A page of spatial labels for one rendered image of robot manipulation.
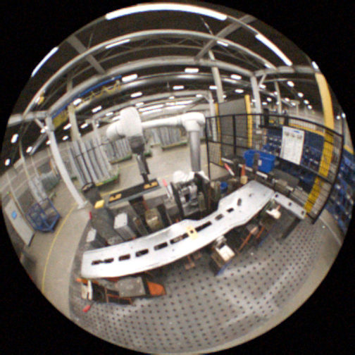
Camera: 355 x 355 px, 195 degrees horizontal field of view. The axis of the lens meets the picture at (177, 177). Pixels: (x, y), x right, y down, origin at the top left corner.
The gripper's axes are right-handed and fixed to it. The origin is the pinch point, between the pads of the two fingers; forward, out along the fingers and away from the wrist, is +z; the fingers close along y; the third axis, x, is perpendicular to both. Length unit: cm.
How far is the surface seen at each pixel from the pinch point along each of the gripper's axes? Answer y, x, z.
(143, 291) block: 54, -10, 19
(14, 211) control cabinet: -24, -657, -27
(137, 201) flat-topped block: 4.9, -11.0, 12.4
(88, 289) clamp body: 58, -37, 16
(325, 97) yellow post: 59, 126, -57
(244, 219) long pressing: 36, 45, 22
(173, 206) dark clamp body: 15.5, 10.7, 14.7
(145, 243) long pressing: 29.8, -9.0, 22.1
